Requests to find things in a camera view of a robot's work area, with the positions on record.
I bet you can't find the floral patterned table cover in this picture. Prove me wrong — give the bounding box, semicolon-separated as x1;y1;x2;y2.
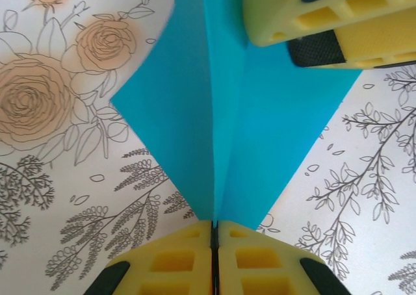
0;0;416;295

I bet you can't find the blue square paper sheet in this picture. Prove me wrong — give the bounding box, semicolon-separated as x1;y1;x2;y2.
109;0;363;223

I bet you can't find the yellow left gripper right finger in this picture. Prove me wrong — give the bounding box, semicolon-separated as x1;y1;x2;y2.
214;219;354;295

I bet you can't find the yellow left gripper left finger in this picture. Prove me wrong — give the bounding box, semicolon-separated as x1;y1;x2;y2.
83;219;216;295

